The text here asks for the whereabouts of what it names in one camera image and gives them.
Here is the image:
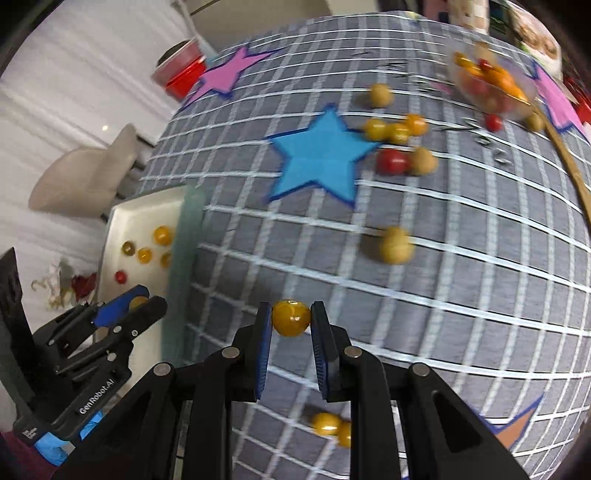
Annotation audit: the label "white tray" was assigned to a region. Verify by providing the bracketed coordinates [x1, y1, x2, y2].
[95, 184, 207, 370]

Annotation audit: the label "beige chair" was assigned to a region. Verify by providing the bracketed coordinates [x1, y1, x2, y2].
[28, 124, 153, 215]

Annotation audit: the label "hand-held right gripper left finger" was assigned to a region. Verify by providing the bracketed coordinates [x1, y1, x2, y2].
[51, 302, 274, 480]

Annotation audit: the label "long wooden stick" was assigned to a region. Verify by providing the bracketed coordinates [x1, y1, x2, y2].
[531, 102, 591, 227]

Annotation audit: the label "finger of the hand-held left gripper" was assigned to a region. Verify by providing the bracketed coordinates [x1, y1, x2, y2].
[32, 285, 151, 358]
[54, 295, 168, 385]

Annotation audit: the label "pile of cherry tomatoes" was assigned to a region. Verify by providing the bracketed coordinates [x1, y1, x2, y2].
[455, 52, 529, 112]

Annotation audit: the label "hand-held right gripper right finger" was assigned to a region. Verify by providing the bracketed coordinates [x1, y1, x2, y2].
[310, 301, 532, 480]

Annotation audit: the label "grey checked star blanket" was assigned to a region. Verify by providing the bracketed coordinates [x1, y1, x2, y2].
[157, 9, 591, 480]

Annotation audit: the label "red plastic bin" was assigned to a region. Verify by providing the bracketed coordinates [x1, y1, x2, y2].
[152, 39, 207, 100]

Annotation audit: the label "scraps on floor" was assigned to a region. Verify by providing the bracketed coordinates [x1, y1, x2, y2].
[30, 261, 100, 310]

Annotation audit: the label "clear plastic fruit container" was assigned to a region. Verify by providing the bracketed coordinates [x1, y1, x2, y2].
[448, 41, 539, 116]

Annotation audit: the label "person's left hand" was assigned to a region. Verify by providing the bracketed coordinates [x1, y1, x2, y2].
[34, 408, 105, 466]

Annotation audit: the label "printed magazine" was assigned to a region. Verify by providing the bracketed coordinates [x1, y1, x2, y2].
[489, 0, 564, 79]

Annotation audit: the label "orange cherry tomato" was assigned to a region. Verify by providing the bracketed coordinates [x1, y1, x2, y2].
[404, 113, 429, 136]

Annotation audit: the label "person's left forearm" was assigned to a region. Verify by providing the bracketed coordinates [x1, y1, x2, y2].
[0, 431, 54, 480]

